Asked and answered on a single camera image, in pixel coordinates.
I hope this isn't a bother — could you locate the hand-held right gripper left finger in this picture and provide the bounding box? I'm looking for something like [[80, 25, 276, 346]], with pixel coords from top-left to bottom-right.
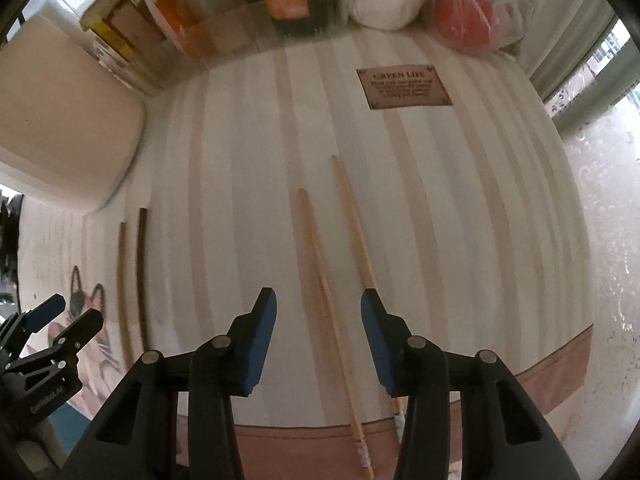
[[65, 287, 278, 480]]

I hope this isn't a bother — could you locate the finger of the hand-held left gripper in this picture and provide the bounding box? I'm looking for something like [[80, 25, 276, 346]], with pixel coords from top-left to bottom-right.
[[49, 308, 104, 366], [20, 294, 67, 334]]

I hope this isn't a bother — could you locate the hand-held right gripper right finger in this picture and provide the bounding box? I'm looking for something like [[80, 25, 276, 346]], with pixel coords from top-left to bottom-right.
[[360, 288, 581, 480]]

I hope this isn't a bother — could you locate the light chopstick with patterned end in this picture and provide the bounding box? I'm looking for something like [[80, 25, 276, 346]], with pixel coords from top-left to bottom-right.
[[330, 155, 406, 443], [297, 188, 375, 479]]

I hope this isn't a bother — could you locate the dark brown chopstick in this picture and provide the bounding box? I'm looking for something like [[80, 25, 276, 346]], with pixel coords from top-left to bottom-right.
[[137, 206, 152, 353]]

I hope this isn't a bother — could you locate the pink beige utensil holder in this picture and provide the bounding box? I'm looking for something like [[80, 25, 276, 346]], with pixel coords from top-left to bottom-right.
[[0, 15, 148, 211]]

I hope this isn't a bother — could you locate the teal plastic object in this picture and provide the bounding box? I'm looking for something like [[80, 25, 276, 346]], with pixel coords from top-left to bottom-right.
[[52, 402, 93, 456]]

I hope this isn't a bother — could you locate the black gas stove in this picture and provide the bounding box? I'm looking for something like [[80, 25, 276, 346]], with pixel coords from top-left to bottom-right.
[[0, 190, 24, 281]]

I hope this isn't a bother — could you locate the striped cat print tablecloth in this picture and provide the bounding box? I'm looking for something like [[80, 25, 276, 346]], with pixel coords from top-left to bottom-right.
[[15, 25, 596, 480]]

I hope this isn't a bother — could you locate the frosted glass sliding door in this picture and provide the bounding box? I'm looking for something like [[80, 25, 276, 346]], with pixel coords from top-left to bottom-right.
[[525, 10, 640, 461]]

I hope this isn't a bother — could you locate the yellow box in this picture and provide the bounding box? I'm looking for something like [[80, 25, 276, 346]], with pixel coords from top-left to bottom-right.
[[80, 5, 141, 61]]

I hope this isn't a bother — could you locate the red round item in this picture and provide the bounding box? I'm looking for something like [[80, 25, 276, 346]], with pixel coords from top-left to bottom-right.
[[434, 0, 493, 51]]

